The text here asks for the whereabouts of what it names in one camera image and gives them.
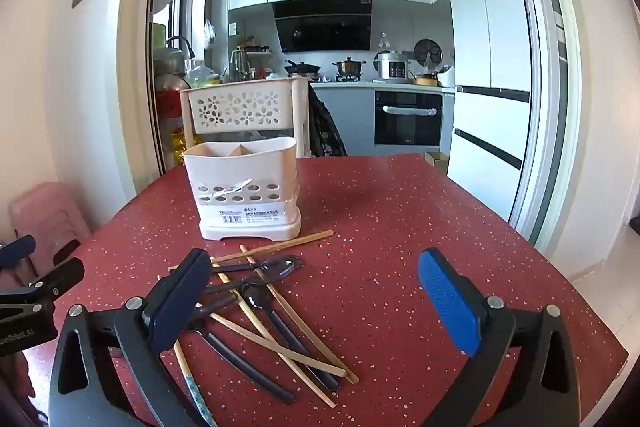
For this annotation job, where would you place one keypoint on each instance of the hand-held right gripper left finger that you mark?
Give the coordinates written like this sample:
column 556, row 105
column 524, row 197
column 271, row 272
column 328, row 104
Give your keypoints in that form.
column 184, row 292

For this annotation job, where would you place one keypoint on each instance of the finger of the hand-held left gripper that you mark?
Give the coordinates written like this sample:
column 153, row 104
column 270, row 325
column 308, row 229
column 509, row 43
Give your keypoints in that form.
column 60, row 274
column 15, row 252

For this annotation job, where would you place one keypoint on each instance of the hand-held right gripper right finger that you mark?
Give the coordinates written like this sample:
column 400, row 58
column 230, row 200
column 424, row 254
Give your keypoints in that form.
column 445, row 302

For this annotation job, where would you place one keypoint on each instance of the beige plastic utensil holder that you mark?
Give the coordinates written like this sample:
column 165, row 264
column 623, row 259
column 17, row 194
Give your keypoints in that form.
column 240, row 217

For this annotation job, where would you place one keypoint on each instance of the pink plastic stool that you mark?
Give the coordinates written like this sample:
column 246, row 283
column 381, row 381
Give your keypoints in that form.
column 45, row 217

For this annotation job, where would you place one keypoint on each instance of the blue patterned wooden chopstick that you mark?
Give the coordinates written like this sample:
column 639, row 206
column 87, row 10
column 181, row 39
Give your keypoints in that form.
column 192, row 387

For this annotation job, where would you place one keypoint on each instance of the cardboard box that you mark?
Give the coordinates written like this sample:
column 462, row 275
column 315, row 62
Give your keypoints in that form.
column 437, row 159

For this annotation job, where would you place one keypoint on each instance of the black built-in oven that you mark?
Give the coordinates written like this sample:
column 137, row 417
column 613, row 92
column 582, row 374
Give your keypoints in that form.
column 407, row 117

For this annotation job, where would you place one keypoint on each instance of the black patterned bag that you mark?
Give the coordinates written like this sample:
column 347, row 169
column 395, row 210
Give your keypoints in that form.
column 325, row 127

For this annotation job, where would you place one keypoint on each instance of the small white appliance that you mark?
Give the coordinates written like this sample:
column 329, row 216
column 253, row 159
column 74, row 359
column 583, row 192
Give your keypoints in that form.
column 446, row 76

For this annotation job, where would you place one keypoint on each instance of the silver rice cooker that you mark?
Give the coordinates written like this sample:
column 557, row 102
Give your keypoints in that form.
column 393, row 67

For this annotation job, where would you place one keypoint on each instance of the white refrigerator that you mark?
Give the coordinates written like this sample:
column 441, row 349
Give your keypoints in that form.
column 487, row 57

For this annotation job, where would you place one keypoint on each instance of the kitchen faucet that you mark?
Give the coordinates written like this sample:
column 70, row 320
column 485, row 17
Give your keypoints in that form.
column 182, row 42

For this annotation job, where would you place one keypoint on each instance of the round black steamer rack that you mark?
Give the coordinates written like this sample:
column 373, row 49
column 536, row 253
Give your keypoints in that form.
column 428, row 52

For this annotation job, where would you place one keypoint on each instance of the black wok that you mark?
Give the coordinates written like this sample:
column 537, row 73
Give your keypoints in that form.
column 301, row 68

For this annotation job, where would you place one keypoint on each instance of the steel cooking pot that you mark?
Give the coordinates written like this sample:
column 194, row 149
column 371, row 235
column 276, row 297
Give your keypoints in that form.
column 349, row 68

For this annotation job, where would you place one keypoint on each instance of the black range hood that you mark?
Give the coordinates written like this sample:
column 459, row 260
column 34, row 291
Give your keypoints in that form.
column 325, row 27

